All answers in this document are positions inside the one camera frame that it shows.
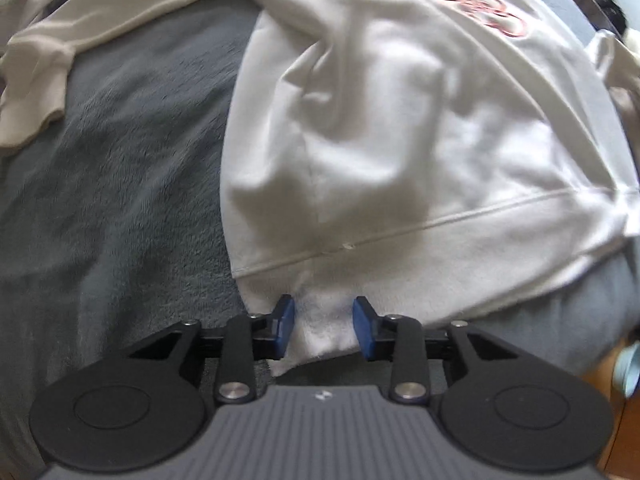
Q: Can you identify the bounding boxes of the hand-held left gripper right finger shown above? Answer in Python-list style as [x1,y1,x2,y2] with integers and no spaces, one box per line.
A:
[352,296,521,403]

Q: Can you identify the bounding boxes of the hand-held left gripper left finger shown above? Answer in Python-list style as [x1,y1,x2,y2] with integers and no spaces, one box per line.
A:
[127,294,296,405]

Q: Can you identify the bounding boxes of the white printed sweatshirt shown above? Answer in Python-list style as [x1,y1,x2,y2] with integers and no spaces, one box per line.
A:
[220,0,640,378]

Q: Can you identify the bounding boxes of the grey fleece bed blanket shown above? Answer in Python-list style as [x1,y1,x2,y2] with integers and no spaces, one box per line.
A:
[0,0,640,456]

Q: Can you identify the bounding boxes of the light blue object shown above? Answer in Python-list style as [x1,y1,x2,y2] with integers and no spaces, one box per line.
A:
[614,344,640,398]

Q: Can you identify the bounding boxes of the cream long-sleeved garment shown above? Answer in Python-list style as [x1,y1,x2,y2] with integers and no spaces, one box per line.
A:
[0,0,281,148]

